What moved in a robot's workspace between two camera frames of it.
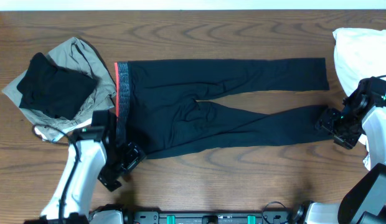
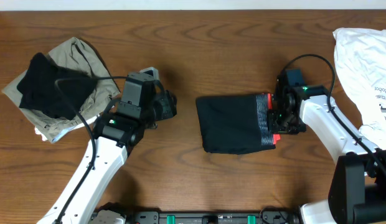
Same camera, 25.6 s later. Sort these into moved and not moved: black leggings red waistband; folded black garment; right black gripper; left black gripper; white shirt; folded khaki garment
Moved: right black gripper; left black gripper; black leggings red waistband
Not moved: folded khaki garment; white shirt; folded black garment
